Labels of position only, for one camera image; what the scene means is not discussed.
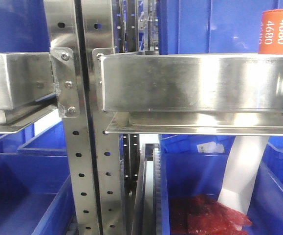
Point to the blue bin upper left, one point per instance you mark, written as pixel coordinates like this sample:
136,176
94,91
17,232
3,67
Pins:
23,26

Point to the steel shelf beam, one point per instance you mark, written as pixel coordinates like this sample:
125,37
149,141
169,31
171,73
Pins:
221,94
27,91

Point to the blue bin behind lower left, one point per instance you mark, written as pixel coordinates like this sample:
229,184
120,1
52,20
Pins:
50,142

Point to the orange cylindrical capacitor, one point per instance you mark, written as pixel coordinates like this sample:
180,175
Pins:
271,34

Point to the blue bin upper right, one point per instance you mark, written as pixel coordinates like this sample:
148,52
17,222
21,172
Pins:
211,26

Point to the left steel shelf beam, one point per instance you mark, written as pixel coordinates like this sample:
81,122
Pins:
27,91

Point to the right steel shelf beam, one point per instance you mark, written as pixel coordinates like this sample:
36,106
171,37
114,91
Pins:
221,94

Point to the red plastic bags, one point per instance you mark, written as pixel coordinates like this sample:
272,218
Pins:
202,215

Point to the steel corner bracket plate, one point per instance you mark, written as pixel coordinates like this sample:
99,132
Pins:
65,82

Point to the right perforated steel upright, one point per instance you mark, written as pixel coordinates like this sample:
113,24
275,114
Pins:
101,19

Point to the left perforated steel upright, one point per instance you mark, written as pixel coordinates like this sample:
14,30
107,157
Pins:
65,28

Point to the perforated steel upright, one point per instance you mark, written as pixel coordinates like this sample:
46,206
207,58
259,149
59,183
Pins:
101,19
65,28

